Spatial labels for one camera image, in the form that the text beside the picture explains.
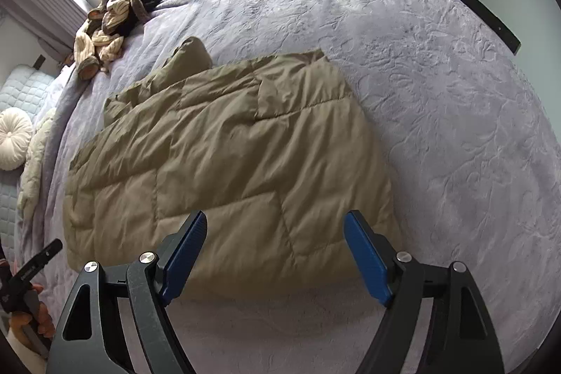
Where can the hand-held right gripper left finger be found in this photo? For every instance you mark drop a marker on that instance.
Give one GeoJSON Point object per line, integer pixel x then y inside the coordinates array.
{"type": "Point", "coordinates": [184, 260]}

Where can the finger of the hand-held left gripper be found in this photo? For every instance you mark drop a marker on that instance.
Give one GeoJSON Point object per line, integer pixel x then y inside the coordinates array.
{"type": "Point", "coordinates": [48, 251]}

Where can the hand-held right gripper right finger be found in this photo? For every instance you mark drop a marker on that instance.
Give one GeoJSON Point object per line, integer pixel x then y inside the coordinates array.
{"type": "Point", "coordinates": [366, 260]}

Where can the khaki puffer jacket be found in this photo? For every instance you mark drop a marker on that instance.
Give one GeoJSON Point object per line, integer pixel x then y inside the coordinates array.
{"type": "Point", "coordinates": [219, 163]}

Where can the person's left hand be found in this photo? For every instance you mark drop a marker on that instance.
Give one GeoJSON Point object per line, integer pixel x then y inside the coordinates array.
{"type": "Point", "coordinates": [46, 317]}

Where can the cream fluffy garment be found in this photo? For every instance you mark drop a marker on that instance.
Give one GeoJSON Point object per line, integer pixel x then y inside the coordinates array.
{"type": "Point", "coordinates": [33, 163]}

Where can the round cream cushion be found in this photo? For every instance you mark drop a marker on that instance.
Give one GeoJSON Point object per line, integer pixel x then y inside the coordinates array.
{"type": "Point", "coordinates": [13, 139]}

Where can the pale blue quilted headboard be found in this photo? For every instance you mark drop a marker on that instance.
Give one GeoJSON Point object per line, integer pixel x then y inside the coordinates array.
{"type": "Point", "coordinates": [19, 89]}

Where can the bed with lavender quilt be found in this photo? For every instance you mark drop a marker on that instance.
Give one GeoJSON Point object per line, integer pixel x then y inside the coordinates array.
{"type": "Point", "coordinates": [438, 93]}

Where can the wooden bedside table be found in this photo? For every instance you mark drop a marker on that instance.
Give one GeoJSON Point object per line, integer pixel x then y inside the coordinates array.
{"type": "Point", "coordinates": [69, 60]}

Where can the beige striped garment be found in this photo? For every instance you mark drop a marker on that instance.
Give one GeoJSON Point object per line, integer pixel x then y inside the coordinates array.
{"type": "Point", "coordinates": [111, 18]}

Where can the taupe knitted scarf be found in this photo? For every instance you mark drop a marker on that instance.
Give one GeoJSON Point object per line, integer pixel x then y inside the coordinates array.
{"type": "Point", "coordinates": [140, 8]}

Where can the black wall socket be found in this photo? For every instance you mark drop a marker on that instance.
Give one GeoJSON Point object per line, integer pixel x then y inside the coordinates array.
{"type": "Point", "coordinates": [39, 61]}

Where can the black rectangular wall plate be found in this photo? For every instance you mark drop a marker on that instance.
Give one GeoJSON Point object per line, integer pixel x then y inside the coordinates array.
{"type": "Point", "coordinates": [491, 21]}

